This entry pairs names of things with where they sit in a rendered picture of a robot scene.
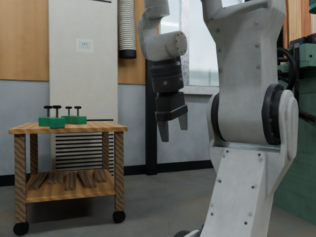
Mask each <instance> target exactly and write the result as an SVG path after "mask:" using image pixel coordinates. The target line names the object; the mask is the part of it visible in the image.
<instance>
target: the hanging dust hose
mask: <svg viewBox="0 0 316 237"><path fill-rule="evenodd" d="M135 35H136V33H135V6H134V0H118V36H119V37H118V38H119V58H121V59H135V58H136V36H135Z"/></svg>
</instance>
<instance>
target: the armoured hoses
mask: <svg viewBox="0 0 316 237"><path fill-rule="evenodd" d="M299 45H300V44H299V43H295V44H294V45H289V51H290V52H291V54H292V55H293V47H294V50H295V51H294V52H295V53H294V54H295V58H294V59H295V62H296V65H297V77H296V81H295V84H294V86H295V87H294V92H295V93H294V98H295V99H296V100H297V103H298V109H299V118H300V119H302V120H304V121H306V122H308V123H309V124H311V125H313V126H314V125H315V124H316V116H314V115H312V114H310V113H307V112H306V111H304V110H302V109H300V108H299ZM288 65H289V66H288V80H290V76H291V67H290V63H288Z"/></svg>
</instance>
